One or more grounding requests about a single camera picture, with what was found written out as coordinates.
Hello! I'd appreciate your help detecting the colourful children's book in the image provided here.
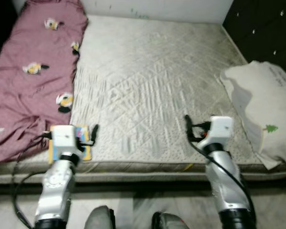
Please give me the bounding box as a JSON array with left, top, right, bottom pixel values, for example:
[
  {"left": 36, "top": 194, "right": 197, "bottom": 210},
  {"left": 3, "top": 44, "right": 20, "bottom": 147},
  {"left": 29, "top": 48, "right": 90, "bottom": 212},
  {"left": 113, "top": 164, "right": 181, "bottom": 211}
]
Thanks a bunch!
[{"left": 48, "top": 125, "right": 92, "bottom": 164}]

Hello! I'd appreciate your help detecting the white pillow with green tree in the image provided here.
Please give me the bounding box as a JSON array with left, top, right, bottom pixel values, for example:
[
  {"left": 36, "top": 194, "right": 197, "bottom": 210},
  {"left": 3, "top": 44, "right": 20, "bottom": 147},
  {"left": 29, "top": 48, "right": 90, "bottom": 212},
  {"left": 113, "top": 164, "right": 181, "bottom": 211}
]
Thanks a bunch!
[{"left": 220, "top": 61, "right": 286, "bottom": 171}]

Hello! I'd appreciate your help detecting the beige quilted mattress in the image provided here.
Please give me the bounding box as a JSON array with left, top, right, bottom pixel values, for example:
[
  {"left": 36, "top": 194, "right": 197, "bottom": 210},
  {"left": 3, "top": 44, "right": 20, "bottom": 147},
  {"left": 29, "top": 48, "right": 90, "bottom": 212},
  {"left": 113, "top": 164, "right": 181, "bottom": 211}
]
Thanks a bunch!
[{"left": 0, "top": 14, "right": 286, "bottom": 184}]

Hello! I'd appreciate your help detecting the grey left robot leg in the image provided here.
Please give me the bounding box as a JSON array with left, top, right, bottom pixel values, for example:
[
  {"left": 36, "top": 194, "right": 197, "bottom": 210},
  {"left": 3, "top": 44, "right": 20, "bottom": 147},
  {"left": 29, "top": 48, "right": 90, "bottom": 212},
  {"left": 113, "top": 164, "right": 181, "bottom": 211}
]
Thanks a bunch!
[{"left": 83, "top": 205, "right": 116, "bottom": 229}]

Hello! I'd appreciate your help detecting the grey robot leg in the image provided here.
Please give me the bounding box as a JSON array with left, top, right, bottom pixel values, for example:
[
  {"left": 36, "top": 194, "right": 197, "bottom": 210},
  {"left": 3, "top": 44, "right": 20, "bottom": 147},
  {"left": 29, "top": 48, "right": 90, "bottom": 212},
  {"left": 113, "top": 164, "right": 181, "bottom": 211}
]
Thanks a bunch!
[
  {"left": 83, "top": 205, "right": 116, "bottom": 229},
  {"left": 151, "top": 212, "right": 191, "bottom": 229}
]

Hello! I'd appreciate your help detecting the pink cartoon print blanket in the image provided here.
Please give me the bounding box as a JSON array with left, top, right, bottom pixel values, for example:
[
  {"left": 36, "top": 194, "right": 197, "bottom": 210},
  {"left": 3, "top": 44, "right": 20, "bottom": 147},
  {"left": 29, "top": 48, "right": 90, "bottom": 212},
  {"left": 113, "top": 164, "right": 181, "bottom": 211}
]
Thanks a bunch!
[{"left": 0, "top": 0, "right": 89, "bottom": 167}]

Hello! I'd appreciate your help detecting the grey right robot leg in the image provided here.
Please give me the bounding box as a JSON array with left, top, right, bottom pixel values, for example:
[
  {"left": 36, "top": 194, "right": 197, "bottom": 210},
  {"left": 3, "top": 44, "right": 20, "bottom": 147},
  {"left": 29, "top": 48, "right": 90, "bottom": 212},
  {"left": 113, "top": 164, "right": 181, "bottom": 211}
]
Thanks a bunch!
[{"left": 151, "top": 212, "right": 191, "bottom": 229}]

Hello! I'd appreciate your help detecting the black tufted headboard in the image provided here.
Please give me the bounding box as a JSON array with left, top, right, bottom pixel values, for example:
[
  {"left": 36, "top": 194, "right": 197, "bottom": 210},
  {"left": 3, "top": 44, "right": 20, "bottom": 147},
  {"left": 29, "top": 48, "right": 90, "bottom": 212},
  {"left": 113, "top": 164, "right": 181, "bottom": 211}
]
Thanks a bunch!
[{"left": 223, "top": 0, "right": 286, "bottom": 82}]

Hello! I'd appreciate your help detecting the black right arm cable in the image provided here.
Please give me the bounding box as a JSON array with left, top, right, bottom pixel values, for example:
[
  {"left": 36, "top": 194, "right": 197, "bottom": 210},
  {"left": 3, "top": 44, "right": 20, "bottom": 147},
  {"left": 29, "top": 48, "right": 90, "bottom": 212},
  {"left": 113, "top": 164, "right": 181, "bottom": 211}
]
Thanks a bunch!
[{"left": 188, "top": 134, "right": 254, "bottom": 215}]

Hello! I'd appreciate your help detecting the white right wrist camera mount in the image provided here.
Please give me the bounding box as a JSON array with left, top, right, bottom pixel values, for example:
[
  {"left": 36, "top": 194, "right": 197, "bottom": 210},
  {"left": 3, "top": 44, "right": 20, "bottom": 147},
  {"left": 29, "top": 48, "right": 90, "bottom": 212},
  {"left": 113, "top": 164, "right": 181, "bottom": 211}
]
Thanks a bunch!
[{"left": 206, "top": 116, "right": 234, "bottom": 146}]

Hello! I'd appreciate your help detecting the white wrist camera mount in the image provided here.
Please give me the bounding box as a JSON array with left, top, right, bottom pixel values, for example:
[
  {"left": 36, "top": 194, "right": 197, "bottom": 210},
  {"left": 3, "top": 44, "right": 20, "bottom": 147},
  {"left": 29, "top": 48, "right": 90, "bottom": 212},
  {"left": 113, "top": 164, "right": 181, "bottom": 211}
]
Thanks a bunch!
[
  {"left": 51, "top": 125, "right": 82, "bottom": 156},
  {"left": 206, "top": 116, "right": 234, "bottom": 146}
]

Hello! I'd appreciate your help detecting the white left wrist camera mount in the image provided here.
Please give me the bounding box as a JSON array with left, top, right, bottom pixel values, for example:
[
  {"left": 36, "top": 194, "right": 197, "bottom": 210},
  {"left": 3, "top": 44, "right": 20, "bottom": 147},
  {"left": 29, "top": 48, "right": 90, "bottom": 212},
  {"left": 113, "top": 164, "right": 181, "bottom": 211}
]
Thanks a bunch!
[{"left": 51, "top": 125, "right": 82, "bottom": 156}]

